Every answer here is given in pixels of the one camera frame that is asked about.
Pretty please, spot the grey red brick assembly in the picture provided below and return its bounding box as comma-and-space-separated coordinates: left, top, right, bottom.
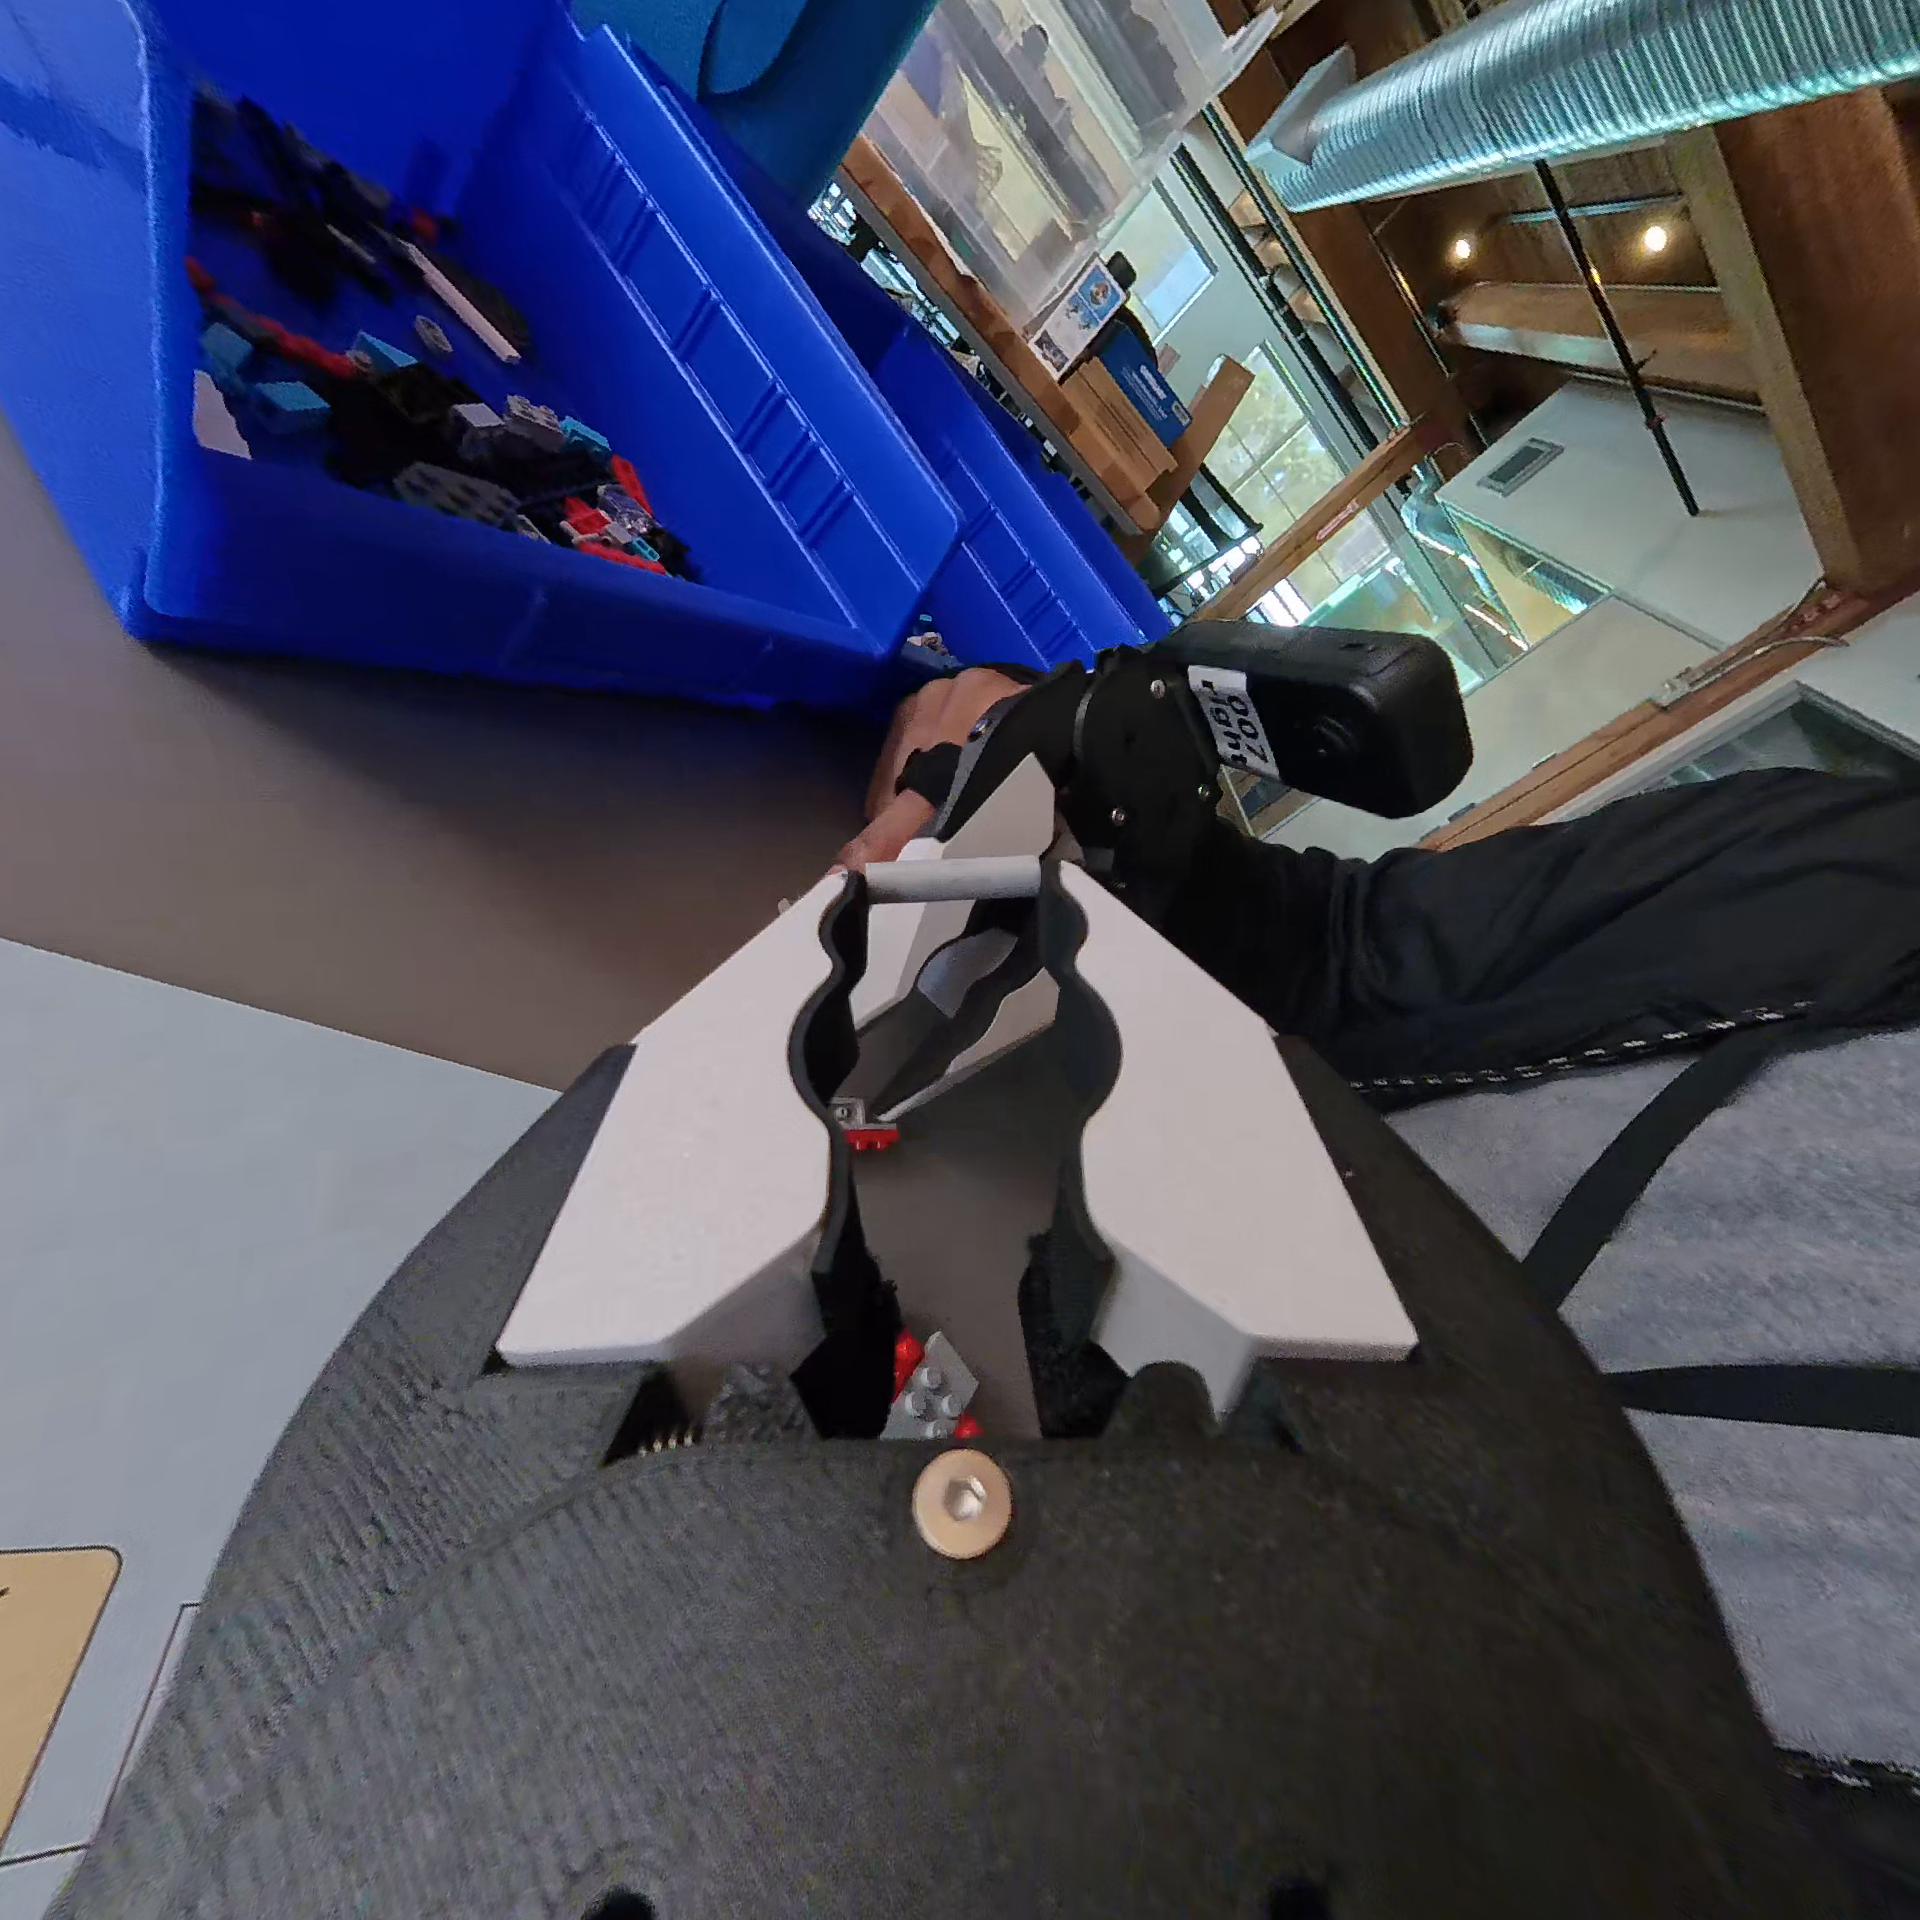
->
882, 1324, 990, 1445

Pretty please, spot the black white-stitched strap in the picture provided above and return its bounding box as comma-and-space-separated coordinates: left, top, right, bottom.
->
1348, 1002, 1825, 1099

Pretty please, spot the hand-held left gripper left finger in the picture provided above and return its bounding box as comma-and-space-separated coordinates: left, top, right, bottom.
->
494, 867, 889, 1438

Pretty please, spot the pale blue instruction booklet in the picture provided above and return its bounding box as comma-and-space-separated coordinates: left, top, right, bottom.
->
0, 938, 570, 1920

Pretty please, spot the blue plastic bin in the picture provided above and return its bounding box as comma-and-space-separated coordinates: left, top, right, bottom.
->
0, 0, 964, 715
518, 0, 1175, 680

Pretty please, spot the pile of colourful toy bricks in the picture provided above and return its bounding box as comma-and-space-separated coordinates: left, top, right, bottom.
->
185, 82, 706, 588

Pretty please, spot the wooden shelf table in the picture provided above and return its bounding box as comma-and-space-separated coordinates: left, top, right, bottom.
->
831, 142, 1259, 541

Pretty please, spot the white printed box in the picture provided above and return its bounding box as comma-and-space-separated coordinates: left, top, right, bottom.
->
1032, 253, 1140, 375

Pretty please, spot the person's right forearm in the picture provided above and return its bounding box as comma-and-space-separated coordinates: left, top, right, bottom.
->
1125, 767, 1920, 1082

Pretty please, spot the clear plastic storage box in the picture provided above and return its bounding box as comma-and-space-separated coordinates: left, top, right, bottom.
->
858, 0, 1279, 308

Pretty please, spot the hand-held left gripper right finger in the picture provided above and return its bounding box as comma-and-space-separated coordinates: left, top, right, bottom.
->
1032, 862, 1419, 1438

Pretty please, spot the silver duct pipe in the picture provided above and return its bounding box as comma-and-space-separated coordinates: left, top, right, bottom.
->
1246, 0, 1920, 219

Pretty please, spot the blue cardboard box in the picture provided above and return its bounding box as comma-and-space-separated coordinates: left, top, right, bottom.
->
1093, 326, 1195, 443

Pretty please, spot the grey desk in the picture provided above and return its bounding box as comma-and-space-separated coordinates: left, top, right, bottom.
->
0, 419, 1090, 1450

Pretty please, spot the black webbing strap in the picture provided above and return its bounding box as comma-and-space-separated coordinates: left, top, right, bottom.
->
1520, 1019, 1920, 1438

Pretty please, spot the person's right hand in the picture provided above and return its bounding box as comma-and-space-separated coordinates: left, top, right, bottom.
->
831, 666, 1041, 877

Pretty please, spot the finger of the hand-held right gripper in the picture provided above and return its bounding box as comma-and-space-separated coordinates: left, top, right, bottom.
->
857, 756, 1064, 1037
875, 906, 1062, 1124

